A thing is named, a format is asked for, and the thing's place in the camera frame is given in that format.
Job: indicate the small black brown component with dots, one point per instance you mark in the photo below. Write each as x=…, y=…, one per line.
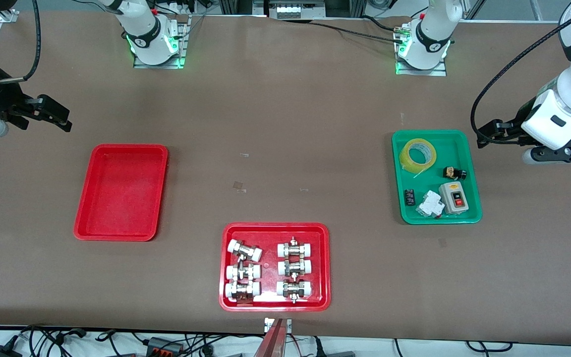
x=453, y=173

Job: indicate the red tray holding fittings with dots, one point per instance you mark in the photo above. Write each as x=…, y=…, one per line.
x=270, y=292

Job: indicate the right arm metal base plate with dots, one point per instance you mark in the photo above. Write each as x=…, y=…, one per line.
x=184, y=44

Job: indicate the white terminal module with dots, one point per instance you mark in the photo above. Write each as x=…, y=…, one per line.
x=288, y=10

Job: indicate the small black terminal block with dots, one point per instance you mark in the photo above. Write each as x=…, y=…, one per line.
x=410, y=197

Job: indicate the white circuit breaker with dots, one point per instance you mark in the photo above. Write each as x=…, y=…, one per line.
x=430, y=204

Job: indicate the white metal pipe fitting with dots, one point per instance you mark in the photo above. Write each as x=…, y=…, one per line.
x=245, y=250
x=242, y=272
x=294, y=248
x=242, y=290
x=294, y=267
x=294, y=289

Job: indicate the black power brick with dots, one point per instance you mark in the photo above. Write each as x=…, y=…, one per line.
x=0, y=352

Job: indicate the black orange power adapter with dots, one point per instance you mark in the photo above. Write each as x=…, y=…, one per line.
x=164, y=344

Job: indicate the yellow transparent tape roll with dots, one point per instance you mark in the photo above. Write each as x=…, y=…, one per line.
x=407, y=157

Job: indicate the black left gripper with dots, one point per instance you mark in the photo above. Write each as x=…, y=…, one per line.
x=517, y=122

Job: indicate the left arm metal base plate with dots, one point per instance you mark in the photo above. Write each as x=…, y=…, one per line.
x=439, y=69

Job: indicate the empty-type red plastic tray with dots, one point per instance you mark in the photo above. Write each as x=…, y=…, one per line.
x=119, y=193

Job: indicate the green plastic tray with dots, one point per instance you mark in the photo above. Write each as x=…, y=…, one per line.
x=456, y=148

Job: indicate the grey push-button switch box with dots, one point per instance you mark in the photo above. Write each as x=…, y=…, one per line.
x=454, y=198

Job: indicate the small metal edge bracket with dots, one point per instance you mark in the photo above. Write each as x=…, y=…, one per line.
x=267, y=325

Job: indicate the red clamp bar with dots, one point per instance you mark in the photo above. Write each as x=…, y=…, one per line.
x=271, y=342

